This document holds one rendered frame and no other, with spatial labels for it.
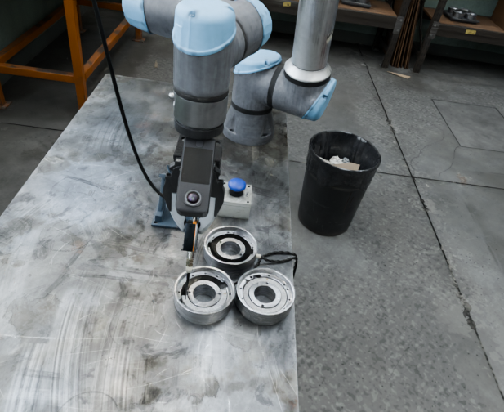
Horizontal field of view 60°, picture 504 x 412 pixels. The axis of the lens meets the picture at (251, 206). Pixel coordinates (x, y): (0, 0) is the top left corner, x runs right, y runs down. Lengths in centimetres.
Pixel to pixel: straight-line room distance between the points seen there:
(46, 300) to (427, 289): 169
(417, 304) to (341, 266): 36
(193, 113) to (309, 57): 52
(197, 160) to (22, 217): 49
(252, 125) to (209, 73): 64
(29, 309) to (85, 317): 9
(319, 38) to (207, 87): 51
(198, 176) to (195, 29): 19
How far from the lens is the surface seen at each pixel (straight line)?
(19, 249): 93
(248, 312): 76
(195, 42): 55
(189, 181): 60
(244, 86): 115
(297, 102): 111
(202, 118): 59
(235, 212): 95
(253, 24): 65
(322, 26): 102
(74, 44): 274
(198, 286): 79
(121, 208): 98
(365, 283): 204
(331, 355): 176
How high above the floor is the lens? 144
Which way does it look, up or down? 40 degrees down
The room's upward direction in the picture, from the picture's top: 10 degrees clockwise
